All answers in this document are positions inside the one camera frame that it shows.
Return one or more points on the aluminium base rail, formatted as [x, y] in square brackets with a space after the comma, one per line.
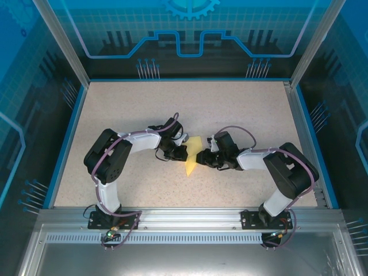
[187, 218]

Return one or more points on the blue table edge strip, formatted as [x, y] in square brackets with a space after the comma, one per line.
[67, 143]
[187, 80]
[309, 129]

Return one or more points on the slotted metal strip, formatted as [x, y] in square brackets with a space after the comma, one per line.
[187, 238]

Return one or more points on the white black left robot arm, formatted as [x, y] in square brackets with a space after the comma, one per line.
[141, 142]

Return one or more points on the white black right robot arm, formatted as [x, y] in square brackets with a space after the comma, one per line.
[253, 159]

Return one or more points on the aluminium frame post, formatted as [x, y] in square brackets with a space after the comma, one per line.
[67, 51]
[315, 43]

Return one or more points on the aluminium table rail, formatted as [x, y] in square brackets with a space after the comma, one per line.
[295, 109]

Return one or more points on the pale yellow paper sheet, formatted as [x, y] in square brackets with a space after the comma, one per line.
[193, 161]

